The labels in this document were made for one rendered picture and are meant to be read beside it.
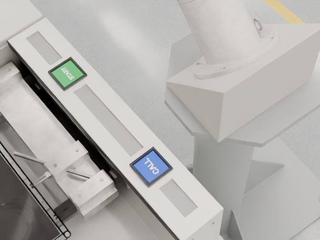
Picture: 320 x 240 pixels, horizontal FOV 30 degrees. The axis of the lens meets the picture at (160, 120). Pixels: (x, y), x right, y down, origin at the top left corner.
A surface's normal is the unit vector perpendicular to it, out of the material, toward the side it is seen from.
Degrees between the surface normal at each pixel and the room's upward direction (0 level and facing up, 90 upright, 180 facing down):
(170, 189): 0
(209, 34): 66
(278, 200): 0
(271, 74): 90
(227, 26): 48
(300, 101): 0
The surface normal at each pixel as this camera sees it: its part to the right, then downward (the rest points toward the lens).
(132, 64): -0.04, -0.49
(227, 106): 0.59, 0.69
